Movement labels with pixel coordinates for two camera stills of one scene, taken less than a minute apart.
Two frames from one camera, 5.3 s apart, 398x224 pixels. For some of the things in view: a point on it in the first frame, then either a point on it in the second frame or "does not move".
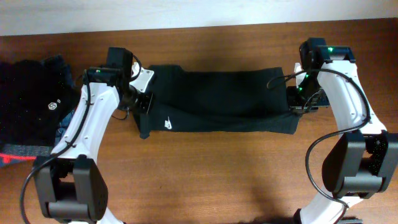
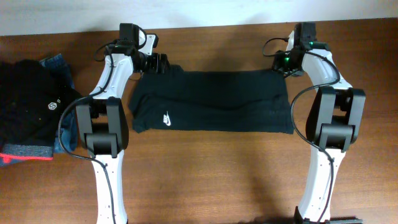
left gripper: (145, 102) → (160, 63)
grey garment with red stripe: (9, 152) does not move
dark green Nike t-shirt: (250, 101) does not move
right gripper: (295, 105) → (277, 67)
